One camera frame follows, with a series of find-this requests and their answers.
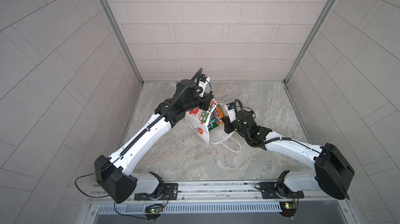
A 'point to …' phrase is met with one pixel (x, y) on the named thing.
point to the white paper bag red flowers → (198, 120)
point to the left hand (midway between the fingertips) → (216, 94)
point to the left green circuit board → (154, 211)
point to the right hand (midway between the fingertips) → (220, 119)
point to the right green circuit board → (289, 209)
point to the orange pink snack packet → (219, 114)
